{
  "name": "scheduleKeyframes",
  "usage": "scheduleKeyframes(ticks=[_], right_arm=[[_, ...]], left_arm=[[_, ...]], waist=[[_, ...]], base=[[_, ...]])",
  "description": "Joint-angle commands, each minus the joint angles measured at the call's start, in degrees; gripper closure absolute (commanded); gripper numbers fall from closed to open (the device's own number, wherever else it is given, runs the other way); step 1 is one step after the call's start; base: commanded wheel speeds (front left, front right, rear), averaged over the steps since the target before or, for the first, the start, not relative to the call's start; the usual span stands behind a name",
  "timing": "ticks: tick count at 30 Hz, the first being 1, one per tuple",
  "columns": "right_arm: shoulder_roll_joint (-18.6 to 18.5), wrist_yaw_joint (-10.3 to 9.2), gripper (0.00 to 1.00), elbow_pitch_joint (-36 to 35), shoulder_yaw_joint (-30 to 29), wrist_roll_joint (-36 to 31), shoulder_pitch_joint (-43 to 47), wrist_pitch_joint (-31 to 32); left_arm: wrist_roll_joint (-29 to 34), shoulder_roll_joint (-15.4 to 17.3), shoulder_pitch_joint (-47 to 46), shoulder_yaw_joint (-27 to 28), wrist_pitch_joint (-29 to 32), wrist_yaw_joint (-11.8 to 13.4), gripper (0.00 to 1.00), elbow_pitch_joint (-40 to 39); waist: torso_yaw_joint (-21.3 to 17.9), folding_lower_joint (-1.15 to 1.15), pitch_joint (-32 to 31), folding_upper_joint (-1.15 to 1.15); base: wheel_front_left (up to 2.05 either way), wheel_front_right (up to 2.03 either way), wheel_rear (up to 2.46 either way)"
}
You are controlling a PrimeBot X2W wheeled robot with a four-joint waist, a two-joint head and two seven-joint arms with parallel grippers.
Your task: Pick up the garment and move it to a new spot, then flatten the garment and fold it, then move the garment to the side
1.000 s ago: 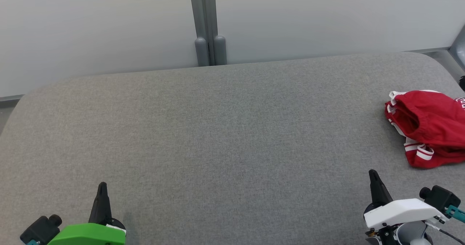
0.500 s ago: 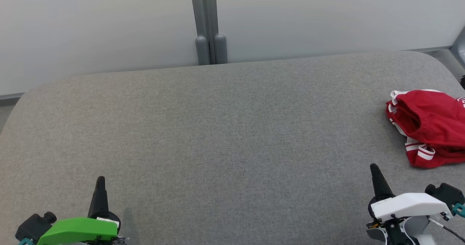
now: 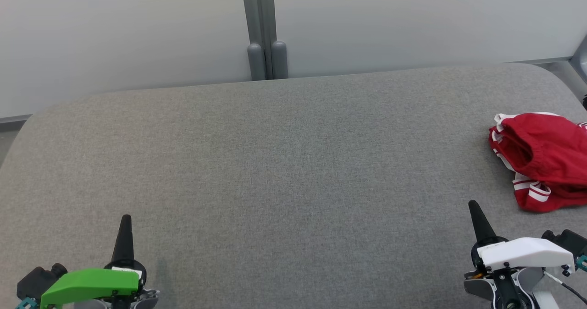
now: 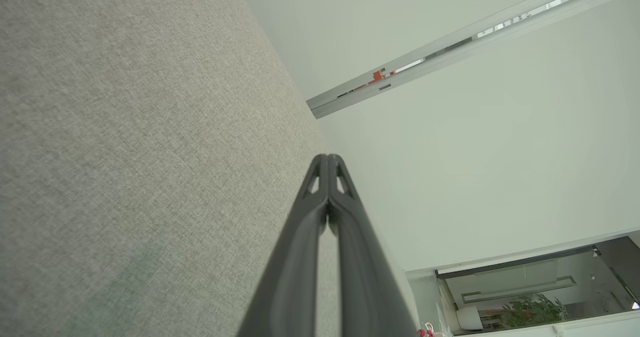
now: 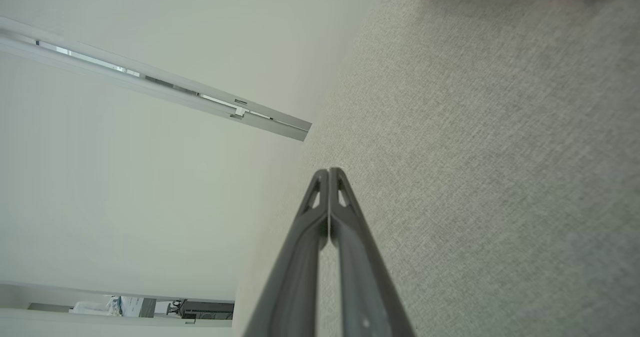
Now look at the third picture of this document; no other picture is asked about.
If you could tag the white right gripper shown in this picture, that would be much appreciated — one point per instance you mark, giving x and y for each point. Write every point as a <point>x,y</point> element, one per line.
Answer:
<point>527,254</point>

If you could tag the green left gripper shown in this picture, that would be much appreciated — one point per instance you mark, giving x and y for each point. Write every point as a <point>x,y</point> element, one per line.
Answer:
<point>87,284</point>

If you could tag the red jersey white striped trim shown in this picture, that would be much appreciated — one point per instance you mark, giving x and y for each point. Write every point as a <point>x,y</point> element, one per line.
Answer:
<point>550,203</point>

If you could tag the red shorts white trim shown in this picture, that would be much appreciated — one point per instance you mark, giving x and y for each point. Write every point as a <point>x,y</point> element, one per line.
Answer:
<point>550,148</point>

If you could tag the grey fabric sofa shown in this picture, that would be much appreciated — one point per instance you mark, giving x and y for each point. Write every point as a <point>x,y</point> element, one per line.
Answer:
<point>275,171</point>

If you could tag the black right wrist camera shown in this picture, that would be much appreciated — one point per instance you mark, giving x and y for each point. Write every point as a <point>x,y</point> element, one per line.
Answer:
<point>571,241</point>

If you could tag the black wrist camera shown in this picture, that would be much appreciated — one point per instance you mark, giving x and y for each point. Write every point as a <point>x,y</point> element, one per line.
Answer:
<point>36,279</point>
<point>571,241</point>

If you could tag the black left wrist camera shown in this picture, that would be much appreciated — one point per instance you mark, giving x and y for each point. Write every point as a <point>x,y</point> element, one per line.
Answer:
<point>36,279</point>

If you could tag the grey metal frame leg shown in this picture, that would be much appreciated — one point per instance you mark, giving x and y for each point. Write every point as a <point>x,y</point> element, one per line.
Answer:
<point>580,61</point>

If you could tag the grey rounded post foot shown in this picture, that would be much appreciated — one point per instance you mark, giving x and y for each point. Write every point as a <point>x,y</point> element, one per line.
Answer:
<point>279,61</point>
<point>256,63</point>

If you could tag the grey partition frame post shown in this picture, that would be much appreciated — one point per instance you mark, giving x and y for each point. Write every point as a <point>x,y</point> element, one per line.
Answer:
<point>257,11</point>

